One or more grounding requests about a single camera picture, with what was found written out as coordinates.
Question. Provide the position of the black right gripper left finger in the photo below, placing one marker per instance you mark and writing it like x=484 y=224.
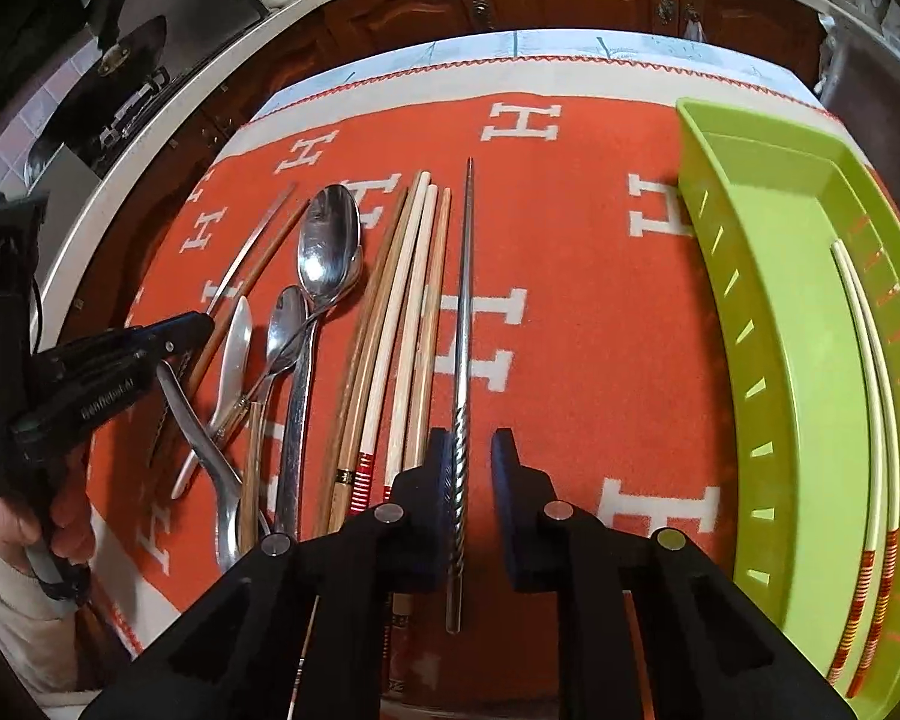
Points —
x=340 y=587

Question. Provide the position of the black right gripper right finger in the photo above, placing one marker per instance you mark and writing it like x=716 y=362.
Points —
x=611 y=601

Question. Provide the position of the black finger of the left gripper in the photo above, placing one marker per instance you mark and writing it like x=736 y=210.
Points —
x=184 y=333

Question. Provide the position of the twisted steel chopstick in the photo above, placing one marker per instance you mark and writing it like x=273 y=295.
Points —
x=461 y=409

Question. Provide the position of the large steel spoon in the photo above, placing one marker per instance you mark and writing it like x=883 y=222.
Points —
x=329 y=258

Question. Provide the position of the light bamboo chopstick red band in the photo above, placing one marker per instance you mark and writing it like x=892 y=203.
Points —
x=882 y=533

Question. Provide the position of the cream sleeve left forearm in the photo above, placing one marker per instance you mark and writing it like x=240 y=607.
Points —
x=62 y=658

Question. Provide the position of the person left hand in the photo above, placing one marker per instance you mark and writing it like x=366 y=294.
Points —
x=71 y=535

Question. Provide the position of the small steel spoon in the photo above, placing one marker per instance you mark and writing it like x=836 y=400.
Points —
x=287 y=318

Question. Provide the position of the dark brown slim chopstick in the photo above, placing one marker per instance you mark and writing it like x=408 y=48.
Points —
x=192 y=372

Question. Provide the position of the light chopstick red bands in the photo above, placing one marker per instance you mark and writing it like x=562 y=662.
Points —
x=395 y=286

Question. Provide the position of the gas stove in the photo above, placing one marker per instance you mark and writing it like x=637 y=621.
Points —
x=125 y=118

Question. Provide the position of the black frying pan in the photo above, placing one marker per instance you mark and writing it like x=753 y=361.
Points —
x=113 y=78

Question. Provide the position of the green plastic utensil tray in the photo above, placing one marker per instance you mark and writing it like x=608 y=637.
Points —
x=767 y=197

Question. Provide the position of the white chopstick in tray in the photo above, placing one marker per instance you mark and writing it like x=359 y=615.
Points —
x=859 y=419

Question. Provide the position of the steel oven front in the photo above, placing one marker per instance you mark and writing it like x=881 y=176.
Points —
x=861 y=85

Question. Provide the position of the steel curved-handle utensil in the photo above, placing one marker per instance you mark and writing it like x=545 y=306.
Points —
x=223 y=479

